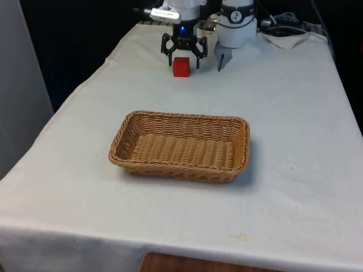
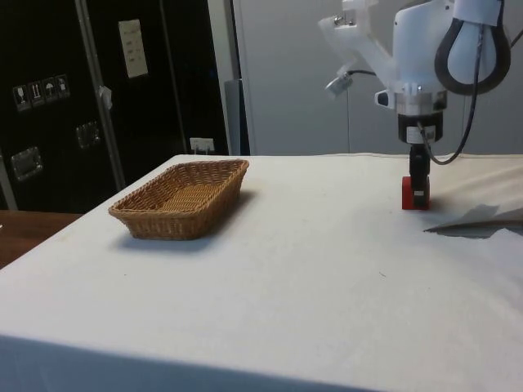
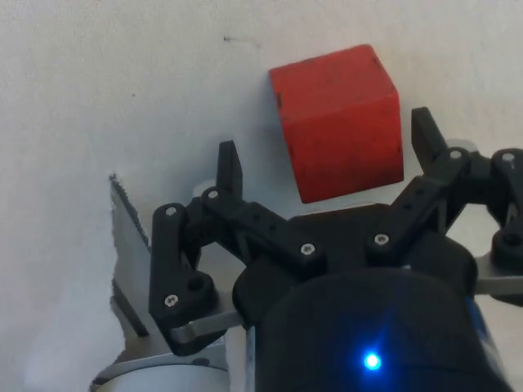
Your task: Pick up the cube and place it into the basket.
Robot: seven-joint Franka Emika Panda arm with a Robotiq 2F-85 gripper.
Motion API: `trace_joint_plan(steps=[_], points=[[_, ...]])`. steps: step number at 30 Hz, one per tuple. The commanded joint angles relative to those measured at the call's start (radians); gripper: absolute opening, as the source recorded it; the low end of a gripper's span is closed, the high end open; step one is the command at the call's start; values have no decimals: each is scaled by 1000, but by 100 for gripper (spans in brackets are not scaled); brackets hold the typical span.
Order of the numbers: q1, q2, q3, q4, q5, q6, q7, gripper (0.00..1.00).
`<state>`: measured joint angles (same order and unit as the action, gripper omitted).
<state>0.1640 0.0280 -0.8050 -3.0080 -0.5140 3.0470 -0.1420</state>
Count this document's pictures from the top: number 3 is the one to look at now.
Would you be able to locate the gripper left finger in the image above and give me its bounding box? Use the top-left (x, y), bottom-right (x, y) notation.
top-left (149, 140), bottom-right (328, 356)

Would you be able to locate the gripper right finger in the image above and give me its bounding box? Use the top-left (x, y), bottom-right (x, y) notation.
top-left (364, 106), bottom-right (523, 283)

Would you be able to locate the red wooden cube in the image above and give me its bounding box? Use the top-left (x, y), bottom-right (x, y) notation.
top-left (268, 43), bottom-right (405, 204)

